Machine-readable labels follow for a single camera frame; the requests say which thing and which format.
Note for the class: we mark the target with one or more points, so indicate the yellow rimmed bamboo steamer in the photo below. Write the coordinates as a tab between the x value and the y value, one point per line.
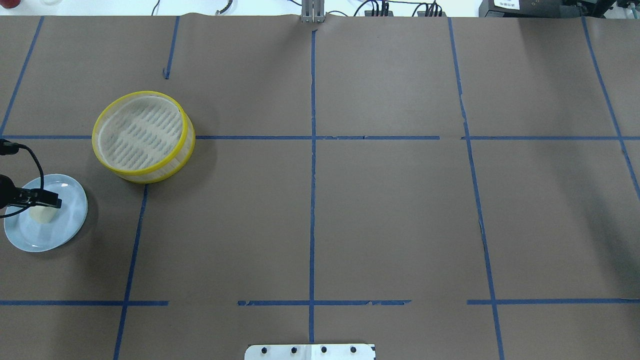
144	137

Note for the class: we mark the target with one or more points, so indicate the brown paper table cover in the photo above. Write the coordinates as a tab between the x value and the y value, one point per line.
442	188

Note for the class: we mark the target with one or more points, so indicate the black power box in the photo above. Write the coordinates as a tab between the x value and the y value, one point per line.
519	9

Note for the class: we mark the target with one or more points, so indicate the white steamed bun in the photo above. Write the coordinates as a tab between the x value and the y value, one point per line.
42	215

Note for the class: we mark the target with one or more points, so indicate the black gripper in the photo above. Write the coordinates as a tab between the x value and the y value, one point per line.
6	190

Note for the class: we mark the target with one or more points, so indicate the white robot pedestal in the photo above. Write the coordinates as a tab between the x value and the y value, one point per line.
327	351

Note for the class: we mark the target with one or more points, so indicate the aluminium frame post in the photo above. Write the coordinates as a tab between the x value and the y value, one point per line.
312	11

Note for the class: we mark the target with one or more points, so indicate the light blue plate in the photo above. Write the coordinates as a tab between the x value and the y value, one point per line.
42	228

